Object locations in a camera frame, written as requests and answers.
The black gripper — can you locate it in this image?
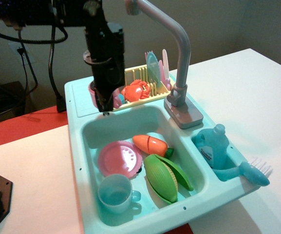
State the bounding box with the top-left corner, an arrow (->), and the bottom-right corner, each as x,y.
83,4 -> 125,115

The pink toy cup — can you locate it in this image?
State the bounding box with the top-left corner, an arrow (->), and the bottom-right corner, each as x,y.
88,81 -> 122,109

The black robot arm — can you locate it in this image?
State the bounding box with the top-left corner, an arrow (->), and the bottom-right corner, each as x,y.
0,0 -> 125,113

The teal toy sink unit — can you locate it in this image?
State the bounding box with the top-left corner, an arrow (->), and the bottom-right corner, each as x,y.
65,78 -> 257,234

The light blue toy cup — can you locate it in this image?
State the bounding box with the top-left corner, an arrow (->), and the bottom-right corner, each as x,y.
97,174 -> 141,214

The blue tumbler in rack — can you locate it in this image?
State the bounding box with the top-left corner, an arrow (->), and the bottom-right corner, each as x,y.
117,94 -> 126,104

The yellow dish rack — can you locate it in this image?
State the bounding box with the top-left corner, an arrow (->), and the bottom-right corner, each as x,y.
113,65 -> 175,111

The orange toy crab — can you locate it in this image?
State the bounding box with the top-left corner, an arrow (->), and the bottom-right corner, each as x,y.
121,79 -> 150,102

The blue plate in rack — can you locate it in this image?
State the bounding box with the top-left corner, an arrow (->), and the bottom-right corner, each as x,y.
145,51 -> 161,84

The pink toy plate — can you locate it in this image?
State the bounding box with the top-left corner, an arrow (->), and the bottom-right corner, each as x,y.
97,141 -> 143,178

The pink utensil in rack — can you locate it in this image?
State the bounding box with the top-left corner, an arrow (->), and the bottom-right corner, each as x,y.
161,49 -> 171,91

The orange toy carrot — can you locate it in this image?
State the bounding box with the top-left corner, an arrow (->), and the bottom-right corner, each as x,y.
132,135 -> 174,158

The grey toy faucet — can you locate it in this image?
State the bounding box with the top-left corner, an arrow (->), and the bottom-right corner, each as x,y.
125,0 -> 203,129

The green toy corn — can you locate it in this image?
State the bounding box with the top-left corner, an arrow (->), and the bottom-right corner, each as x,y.
144,154 -> 193,204

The blue toy soap bottle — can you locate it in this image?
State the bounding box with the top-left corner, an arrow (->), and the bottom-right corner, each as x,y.
193,124 -> 229,170

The blue toy dish brush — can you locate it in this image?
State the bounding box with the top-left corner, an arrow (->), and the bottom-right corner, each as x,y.
213,158 -> 273,187

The black power cable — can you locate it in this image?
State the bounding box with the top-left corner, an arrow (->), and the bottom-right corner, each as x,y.
0,24 -> 68,98

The white wall outlet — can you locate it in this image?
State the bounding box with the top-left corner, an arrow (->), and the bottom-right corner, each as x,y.
8,42 -> 36,65

